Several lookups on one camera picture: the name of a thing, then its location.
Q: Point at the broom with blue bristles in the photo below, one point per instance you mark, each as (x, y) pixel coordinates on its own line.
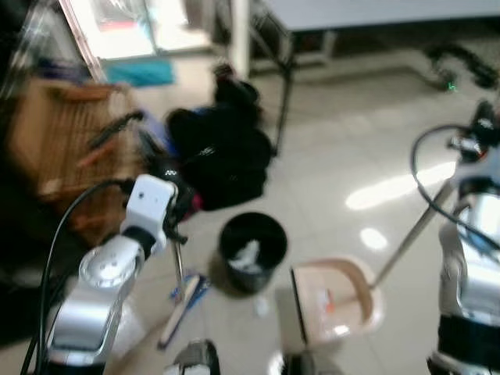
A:
(184, 305)

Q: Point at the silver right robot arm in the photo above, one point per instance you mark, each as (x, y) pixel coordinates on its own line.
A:
(473, 266)

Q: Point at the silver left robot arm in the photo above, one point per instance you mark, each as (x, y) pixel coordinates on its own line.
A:
(98, 289)

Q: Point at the teal floor mat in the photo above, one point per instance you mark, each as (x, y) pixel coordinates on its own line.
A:
(141, 72)

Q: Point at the black backpack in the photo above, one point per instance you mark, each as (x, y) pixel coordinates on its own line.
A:
(223, 152)

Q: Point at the blue cloth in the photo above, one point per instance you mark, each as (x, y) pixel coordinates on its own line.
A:
(160, 134)

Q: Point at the white crumpled paper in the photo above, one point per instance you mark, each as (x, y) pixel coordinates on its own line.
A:
(248, 254)

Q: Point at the black round waste bin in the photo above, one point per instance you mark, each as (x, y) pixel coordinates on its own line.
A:
(251, 254)

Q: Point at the brown wicker basket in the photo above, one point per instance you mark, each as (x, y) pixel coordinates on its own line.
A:
(55, 141)

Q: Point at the grey table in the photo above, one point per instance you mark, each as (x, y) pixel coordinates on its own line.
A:
(375, 12)

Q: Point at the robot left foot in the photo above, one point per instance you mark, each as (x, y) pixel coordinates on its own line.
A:
(195, 359)

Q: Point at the bright glass door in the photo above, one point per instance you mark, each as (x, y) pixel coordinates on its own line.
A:
(133, 27)

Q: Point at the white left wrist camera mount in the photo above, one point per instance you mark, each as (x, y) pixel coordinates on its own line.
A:
(150, 201)

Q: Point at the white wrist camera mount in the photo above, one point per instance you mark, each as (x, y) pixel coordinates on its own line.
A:
(150, 201)
(483, 166)

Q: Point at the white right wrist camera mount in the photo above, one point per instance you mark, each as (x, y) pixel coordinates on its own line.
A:
(483, 166)

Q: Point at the white post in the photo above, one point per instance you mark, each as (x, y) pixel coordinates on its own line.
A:
(240, 35)

